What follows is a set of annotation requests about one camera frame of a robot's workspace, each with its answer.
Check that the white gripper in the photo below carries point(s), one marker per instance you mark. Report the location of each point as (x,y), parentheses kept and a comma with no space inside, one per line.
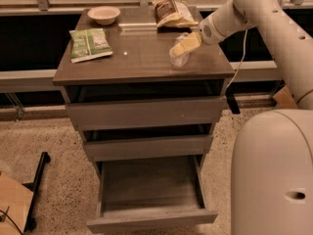
(208,32)

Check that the clear plastic water bottle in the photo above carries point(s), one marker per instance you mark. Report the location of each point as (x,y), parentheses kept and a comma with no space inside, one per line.
(180,61)

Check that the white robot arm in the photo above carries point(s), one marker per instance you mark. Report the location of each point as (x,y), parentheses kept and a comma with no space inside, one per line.
(272,162)

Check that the grey drawer cabinet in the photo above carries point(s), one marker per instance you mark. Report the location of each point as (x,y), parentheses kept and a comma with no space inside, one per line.
(139,69)

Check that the grey top drawer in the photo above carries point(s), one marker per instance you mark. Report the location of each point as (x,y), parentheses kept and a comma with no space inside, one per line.
(145,113)

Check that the grey middle drawer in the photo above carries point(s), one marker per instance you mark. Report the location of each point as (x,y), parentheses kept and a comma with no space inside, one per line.
(143,148)

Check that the grey open bottom drawer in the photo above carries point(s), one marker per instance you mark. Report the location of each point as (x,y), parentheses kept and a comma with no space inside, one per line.
(150,193)

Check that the brown chip bag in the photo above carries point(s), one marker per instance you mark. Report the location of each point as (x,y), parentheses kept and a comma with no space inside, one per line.
(172,13)

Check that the green snack bag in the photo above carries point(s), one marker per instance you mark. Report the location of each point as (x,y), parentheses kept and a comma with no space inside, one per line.
(89,44)

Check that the brown cardboard box right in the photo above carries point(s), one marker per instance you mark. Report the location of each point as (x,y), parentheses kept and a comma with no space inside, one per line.
(284,99)

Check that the black metal stand leg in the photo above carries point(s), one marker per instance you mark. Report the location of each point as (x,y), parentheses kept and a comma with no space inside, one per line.
(34,188)

